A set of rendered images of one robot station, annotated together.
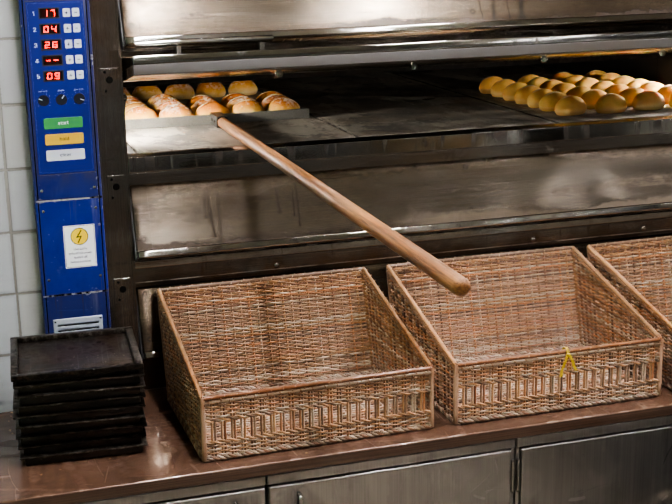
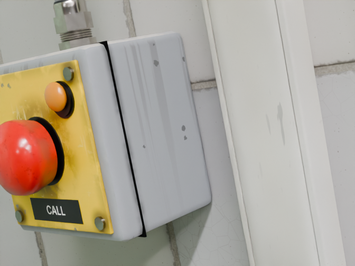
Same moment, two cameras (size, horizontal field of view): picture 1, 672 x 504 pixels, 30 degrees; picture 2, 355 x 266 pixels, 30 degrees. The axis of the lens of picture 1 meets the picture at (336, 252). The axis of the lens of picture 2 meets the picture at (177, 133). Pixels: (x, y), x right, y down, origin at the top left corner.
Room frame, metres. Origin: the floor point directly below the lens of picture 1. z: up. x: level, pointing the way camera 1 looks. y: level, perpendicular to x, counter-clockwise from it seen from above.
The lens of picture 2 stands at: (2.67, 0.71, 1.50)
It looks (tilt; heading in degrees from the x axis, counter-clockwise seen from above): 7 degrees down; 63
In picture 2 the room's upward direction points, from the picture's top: 11 degrees counter-clockwise
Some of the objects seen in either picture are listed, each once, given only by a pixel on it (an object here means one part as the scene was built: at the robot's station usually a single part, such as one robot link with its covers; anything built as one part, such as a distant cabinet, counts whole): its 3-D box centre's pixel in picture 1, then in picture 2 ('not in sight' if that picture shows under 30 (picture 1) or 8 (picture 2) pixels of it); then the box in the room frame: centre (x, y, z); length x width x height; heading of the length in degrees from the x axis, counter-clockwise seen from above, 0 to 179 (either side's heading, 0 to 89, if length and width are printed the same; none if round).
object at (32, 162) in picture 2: not in sight; (27, 155); (2.75, 1.05, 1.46); 0.04 x 0.04 x 0.04; 17
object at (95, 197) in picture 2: not in sight; (94, 135); (2.80, 1.06, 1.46); 0.10 x 0.07 x 0.10; 107
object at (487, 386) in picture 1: (518, 327); not in sight; (3.03, -0.46, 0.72); 0.56 x 0.49 x 0.28; 107
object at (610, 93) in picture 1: (585, 90); not in sight; (3.87, -0.78, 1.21); 0.61 x 0.48 x 0.06; 17
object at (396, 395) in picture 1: (290, 355); not in sight; (2.85, 0.11, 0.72); 0.56 x 0.49 x 0.28; 108
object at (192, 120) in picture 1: (203, 110); not in sight; (3.70, 0.38, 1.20); 0.55 x 0.36 x 0.03; 107
